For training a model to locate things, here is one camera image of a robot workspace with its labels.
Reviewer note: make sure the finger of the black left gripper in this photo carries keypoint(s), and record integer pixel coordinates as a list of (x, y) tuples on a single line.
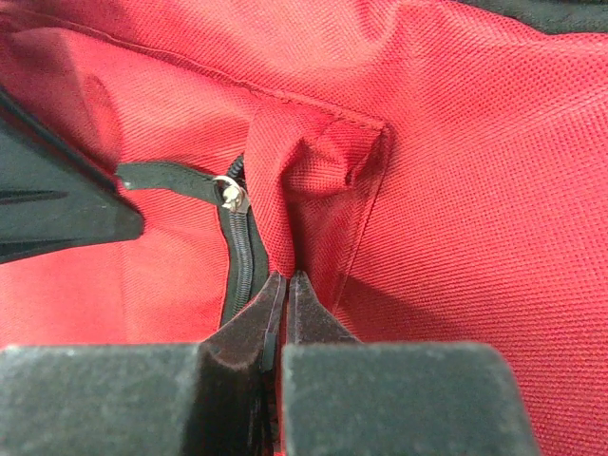
[(52, 197)]

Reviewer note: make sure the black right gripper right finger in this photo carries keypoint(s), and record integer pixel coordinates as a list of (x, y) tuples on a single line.
[(312, 359)]

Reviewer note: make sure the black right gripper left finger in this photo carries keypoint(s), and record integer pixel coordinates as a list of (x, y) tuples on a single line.
[(233, 392)]

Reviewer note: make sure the red student backpack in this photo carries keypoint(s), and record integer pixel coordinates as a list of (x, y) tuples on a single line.
[(438, 168)]

